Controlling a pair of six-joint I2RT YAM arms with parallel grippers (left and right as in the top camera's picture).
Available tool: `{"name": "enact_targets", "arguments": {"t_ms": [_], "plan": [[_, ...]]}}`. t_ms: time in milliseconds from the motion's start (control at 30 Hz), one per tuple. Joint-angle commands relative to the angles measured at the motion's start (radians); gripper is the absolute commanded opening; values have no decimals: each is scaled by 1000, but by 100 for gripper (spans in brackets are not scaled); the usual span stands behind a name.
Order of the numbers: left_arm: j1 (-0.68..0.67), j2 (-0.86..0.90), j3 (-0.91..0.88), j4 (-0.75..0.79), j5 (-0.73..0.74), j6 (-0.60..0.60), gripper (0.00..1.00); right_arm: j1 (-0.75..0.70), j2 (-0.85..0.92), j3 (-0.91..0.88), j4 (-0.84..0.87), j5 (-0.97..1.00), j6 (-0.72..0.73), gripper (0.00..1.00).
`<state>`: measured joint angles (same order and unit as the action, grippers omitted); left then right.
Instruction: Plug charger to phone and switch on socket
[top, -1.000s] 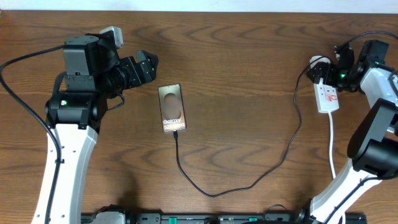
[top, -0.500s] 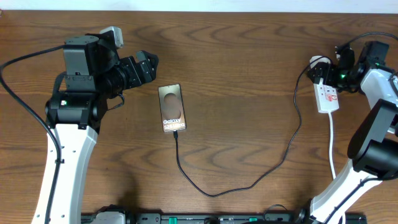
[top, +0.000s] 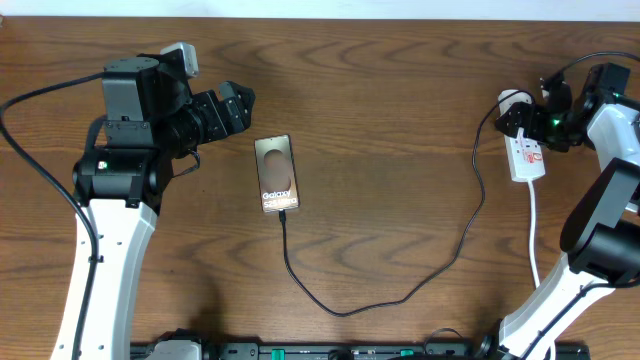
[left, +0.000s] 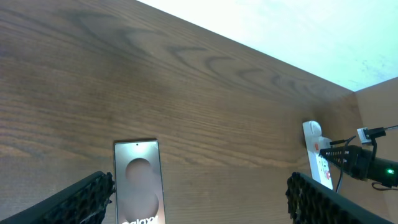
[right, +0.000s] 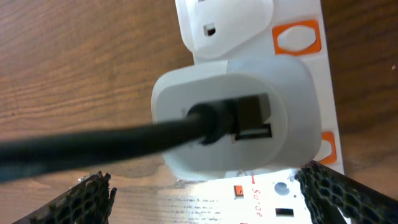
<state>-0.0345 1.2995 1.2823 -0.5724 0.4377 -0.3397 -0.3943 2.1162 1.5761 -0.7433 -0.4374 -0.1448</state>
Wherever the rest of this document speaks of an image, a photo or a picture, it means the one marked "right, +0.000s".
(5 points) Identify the white power strip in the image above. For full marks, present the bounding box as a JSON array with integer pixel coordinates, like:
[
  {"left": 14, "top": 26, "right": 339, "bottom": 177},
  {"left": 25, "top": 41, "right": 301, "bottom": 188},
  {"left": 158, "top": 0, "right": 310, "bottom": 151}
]
[{"left": 164, "top": 0, "right": 343, "bottom": 223}]

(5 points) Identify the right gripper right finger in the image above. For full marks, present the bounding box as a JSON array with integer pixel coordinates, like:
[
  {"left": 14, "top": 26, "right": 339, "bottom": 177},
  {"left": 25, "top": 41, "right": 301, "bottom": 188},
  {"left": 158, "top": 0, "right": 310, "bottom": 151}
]
[{"left": 294, "top": 161, "right": 397, "bottom": 224}]

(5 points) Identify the white USB charger adapter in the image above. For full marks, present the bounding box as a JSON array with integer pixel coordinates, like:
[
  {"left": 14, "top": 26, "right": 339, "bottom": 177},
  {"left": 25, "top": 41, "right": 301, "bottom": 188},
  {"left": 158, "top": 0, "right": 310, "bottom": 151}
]
[{"left": 151, "top": 56, "right": 322, "bottom": 180}]

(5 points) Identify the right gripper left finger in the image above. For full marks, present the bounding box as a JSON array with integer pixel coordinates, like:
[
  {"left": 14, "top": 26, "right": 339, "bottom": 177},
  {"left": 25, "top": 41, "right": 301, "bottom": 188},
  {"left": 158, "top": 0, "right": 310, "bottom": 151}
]
[{"left": 15, "top": 172, "right": 117, "bottom": 224}]

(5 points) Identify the black USB charging cable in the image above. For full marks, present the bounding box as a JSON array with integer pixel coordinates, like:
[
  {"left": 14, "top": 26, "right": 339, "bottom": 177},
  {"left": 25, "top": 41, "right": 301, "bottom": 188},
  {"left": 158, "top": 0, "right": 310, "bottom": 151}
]
[{"left": 0, "top": 93, "right": 273, "bottom": 184}]

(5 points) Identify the white plug on strip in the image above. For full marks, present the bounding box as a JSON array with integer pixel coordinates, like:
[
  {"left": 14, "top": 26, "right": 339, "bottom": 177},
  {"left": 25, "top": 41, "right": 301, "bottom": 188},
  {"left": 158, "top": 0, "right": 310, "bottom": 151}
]
[{"left": 175, "top": 0, "right": 274, "bottom": 59}]

